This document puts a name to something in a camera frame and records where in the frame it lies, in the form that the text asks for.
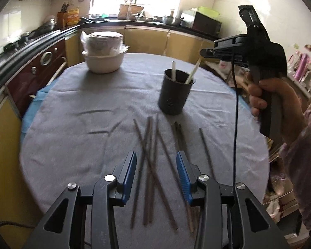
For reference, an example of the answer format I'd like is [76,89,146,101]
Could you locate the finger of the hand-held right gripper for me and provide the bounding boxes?
[214,34,247,48]
[200,47,249,67]

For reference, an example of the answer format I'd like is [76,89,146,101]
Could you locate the gas stove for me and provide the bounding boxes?
[1,30,55,54]

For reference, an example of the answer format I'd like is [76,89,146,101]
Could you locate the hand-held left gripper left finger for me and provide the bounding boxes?
[22,150,138,249]

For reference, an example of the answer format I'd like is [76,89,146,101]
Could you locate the thin black cable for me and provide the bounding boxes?
[231,54,239,188]

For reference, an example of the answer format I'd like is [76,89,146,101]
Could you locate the group of dark chopsticks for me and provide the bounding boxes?
[130,114,217,233]

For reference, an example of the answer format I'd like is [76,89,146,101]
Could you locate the plastic wrapped bowls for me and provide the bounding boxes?
[80,31,130,56]

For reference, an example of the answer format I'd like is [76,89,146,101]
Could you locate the blue cloth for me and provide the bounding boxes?
[21,86,58,137]

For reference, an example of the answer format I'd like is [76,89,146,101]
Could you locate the grey tablecloth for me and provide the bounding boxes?
[19,52,270,230]

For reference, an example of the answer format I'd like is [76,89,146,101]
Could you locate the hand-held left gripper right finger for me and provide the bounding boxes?
[176,150,287,249]

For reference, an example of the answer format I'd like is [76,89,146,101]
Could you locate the wooden knife block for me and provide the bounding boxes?
[57,3,69,28]

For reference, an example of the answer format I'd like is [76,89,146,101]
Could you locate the yellow bottle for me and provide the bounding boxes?
[67,7,81,26]

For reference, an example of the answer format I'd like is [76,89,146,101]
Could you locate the stack of metal basins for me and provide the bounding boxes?
[43,15,58,31]

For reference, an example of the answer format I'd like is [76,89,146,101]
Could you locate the pink bottle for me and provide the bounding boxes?
[293,54,311,81]

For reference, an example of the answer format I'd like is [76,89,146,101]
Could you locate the person's right hand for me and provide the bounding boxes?
[246,71,308,145]

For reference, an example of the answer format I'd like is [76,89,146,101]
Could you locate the thick black cable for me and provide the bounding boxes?
[0,220,35,230]

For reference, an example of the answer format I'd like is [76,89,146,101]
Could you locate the yellow curved base cabinet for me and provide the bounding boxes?
[0,91,43,238]

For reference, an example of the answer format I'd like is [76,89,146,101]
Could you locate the yellow base cabinets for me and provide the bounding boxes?
[65,25,216,68]

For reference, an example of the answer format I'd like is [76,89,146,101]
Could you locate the microwave oven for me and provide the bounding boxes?
[181,10,222,36]

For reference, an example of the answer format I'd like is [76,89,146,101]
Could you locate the white bowl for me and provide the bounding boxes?
[82,49,128,74]

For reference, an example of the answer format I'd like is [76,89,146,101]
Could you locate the person's right forearm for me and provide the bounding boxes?
[268,109,311,231]

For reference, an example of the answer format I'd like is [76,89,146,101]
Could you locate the black utensil holder cup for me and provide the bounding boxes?
[158,68,195,116]

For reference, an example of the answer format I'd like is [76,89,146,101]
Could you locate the metal pot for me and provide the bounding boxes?
[162,16,184,26]

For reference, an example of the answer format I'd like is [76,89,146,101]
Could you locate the dark red oven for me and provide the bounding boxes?
[5,38,68,115]

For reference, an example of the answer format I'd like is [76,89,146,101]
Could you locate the cardboard box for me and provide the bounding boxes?
[119,4,145,20]

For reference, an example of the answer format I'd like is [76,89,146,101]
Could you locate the black kitchen countertop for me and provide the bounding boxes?
[0,18,221,83]

